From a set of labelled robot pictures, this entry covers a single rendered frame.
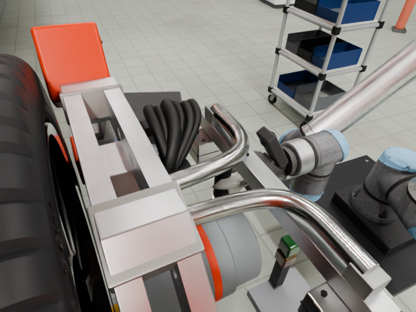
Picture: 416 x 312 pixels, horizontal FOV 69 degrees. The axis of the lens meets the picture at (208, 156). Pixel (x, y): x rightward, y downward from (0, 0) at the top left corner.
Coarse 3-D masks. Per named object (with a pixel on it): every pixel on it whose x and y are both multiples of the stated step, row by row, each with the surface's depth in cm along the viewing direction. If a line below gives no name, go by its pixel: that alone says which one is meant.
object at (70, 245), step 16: (48, 128) 35; (48, 144) 46; (64, 160) 52; (64, 176) 56; (64, 192) 58; (64, 208) 48; (80, 208) 61; (64, 224) 45; (80, 224) 62; (64, 240) 22; (80, 240) 63; (80, 256) 63; (96, 256) 64; (80, 272) 47; (96, 272) 64; (80, 288) 48; (96, 288) 63; (80, 304) 47; (96, 304) 62
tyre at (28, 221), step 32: (0, 64) 24; (0, 96) 20; (32, 96) 27; (0, 128) 18; (32, 128) 22; (0, 160) 16; (32, 160) 18; (0, 192) 16; (32, 192) 17; (0, 224) 14; (32, 224) 15; (0, 256) 14; (32, 256) 15; (64, 256) 20; (0, 288) 13; (32, 288) 14; (64, 288) 16
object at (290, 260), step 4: (276, 252) 78; (280, 252) 77; (276, 256) 79; (280, 256) 77; (284, 256) 76; (292, 256) 76; (296, 256) 76; (280, 260) 77; (284, 260) 75; (288, 260) 76; (292, 260) 77; (280, 264) 78; (284, 264) 76; (288, 264) 77
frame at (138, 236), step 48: (96, 96) 33; (96, 144) 26; (144, 144) 26; (96, 192) 22; (144, 192) 22; (96, 240) 19; (144, 240) 19; (192, 240) 21; (144, 288) 19; (192, 288) 20
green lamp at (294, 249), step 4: (284, 236) 74; (288, 236) 74; (280, 240) 75; (284, 240) 74; (288, 240) 74; (292, 240) 74; (280, 244) 75; (284, 244) 73; (288, 244) 73; (292, 244) 73; (296, 244) 73; (280, 248) 76; (284, 248) 74; (288, 248) 72; (292, 248) 72; (296, 248) 73; (284, 252) 74; (288, 252) 73; (292, 252) 73; (296, 252) 74; (288, 256) 74
